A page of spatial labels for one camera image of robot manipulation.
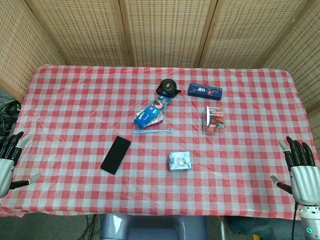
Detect red white checkered tablecloth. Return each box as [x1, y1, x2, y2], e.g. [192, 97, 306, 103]
[0, 64, 317, 221]

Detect dark blue long box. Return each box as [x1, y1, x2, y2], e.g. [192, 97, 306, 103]
[187, 83, 224, 101]

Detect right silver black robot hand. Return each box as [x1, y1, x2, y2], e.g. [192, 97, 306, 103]
[270, 136, 320, 206]

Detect woven bamboo screen panel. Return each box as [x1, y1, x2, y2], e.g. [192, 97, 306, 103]
[0, 0, 66, 101]
[117, 0, 219, 68]
[197, 0, 310, 69]
[262, 0, 320, 113]
[24, 0, 129, 67]

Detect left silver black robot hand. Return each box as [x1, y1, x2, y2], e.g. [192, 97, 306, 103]
[0, 131, 42, 199]

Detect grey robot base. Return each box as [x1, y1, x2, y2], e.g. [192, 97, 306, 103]
[100, 213, 208, 240]

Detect blue Oreo cookie box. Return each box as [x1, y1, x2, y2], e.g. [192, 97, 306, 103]
[132, 97, 173, 129]

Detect light blue box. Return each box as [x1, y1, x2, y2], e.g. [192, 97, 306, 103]
[167, 150, 192, 173]

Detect black cable bundle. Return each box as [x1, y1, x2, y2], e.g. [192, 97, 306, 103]
[0, 99, 23, 137]

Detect black cable on robot arm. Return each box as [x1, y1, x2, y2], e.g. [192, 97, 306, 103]
[292, 202, 299, 240]

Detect black smartphone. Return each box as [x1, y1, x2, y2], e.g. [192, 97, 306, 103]
[100, 136, 132, 176]

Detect light blue plastic spoon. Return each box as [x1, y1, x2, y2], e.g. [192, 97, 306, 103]
[132, 128, 174, 135]

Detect clear box with red packets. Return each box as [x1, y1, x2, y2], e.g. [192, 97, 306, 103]
[201, 105, 225, 136]

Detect black cables under table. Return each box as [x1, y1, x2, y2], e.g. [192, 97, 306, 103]
[82, 214, 102, 240]

